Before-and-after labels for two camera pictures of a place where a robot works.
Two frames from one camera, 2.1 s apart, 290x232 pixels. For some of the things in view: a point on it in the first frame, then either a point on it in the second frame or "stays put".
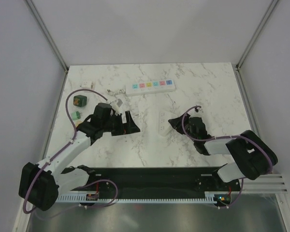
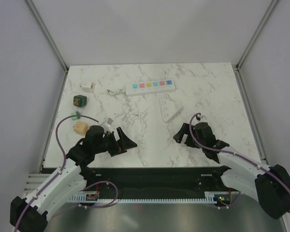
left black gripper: (126, 128) -> (120, 146)
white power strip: (149, 87) stays put
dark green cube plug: (79, 100) stays put
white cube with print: (86, 84) stays put
